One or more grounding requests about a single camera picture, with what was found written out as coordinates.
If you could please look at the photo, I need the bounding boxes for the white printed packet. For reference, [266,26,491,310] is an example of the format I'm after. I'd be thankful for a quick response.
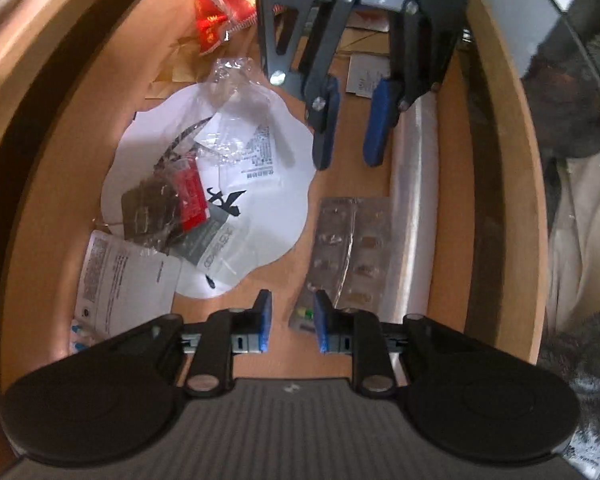
[74,231,182,338]

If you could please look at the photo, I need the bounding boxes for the white flower-shaped paper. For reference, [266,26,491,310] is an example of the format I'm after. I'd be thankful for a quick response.
[100,84,315,272]

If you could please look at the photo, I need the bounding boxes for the silver pill blister pack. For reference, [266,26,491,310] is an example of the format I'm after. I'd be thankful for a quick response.
[288,196,391,333]

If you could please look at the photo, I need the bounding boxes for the red sachet in plastic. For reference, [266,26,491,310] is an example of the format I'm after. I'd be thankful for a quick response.
[168,157,210,232]

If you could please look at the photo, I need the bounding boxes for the red gold gift bow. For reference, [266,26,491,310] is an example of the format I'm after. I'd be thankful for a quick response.
[194,0,257,54]

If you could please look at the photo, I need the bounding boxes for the grey fuzzy rug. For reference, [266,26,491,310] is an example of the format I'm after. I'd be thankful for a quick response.
[522,0,600,443]

